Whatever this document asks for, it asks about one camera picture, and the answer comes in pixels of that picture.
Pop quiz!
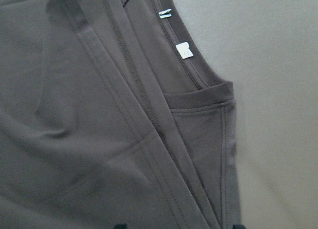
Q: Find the dark brown t-shirt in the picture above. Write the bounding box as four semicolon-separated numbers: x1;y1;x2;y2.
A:
0;0;242;229

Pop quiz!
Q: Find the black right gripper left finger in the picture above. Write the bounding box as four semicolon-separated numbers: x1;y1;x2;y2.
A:
114;224;127;229

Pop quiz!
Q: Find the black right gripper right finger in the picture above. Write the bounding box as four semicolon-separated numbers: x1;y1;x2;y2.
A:
232;224;246;229

